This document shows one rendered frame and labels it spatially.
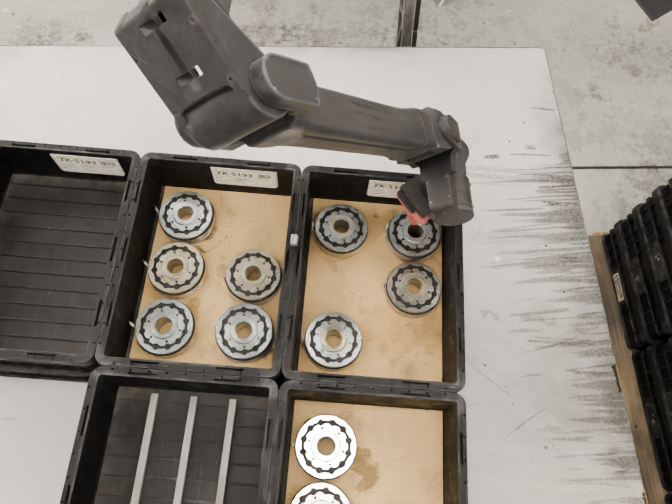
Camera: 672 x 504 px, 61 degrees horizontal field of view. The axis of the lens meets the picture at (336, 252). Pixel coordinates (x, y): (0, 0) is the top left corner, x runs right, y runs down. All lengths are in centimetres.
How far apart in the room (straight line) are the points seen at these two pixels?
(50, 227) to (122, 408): 39
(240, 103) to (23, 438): 94
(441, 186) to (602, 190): 161
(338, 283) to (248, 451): 34
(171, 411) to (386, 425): 37
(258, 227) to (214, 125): 66
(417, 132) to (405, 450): 55
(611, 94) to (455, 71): 122
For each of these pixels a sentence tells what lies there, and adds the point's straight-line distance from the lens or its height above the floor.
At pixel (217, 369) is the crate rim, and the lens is 95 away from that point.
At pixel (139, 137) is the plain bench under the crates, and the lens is 144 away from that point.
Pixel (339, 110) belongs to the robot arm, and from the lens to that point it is 59.
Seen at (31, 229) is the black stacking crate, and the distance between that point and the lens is 125.
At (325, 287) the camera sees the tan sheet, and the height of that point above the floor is 83.
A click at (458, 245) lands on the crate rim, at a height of 93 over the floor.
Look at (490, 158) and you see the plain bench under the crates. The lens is 142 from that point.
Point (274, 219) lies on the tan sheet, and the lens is 113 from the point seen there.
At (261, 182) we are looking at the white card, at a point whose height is 88.
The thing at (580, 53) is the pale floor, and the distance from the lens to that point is 275.
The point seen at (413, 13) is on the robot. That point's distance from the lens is 170.
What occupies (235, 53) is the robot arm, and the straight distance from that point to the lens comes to 47.
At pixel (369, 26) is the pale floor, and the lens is 260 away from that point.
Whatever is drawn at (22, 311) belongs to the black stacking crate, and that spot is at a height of 83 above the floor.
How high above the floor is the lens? 185
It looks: 67 degrees down
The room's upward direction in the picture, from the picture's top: 7 degrees clockwise
